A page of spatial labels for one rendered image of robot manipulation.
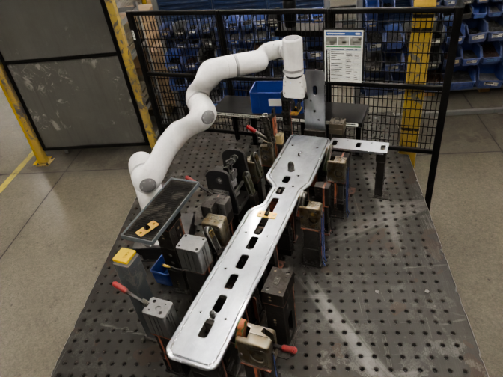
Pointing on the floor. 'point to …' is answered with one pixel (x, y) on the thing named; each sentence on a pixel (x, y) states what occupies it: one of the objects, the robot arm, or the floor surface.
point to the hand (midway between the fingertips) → (296, 106)
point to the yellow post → (417, 71)
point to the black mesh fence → (306, 66)
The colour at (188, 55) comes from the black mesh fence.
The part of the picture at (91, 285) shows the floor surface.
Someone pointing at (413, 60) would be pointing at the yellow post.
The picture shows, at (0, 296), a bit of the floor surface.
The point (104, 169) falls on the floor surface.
